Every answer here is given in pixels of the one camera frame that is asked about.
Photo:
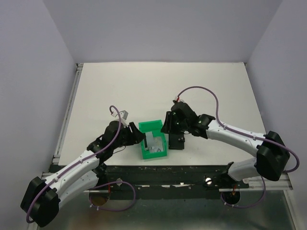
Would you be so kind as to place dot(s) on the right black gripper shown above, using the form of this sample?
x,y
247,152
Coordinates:
x,y
166,127

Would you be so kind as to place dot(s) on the green plastic bin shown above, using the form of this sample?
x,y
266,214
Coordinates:
x,y
154,127

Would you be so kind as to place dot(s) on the black leather card holder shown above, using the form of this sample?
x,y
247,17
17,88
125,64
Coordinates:
x,y
176,141

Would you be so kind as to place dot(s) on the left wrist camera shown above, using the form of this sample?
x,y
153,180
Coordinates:
x,y
122,114

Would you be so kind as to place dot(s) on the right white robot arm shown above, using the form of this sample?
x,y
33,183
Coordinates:
x,y
269,156

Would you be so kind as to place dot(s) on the aluminium frame rail left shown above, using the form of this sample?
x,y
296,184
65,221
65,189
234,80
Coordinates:
x,y
56,156

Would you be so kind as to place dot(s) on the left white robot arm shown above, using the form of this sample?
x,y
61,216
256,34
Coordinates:
x,y
43,196

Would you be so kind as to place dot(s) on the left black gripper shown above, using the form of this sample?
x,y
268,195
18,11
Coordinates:
x,y
136,137

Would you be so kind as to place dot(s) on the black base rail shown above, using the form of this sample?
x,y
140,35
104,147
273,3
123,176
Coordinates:
x,y
161,182

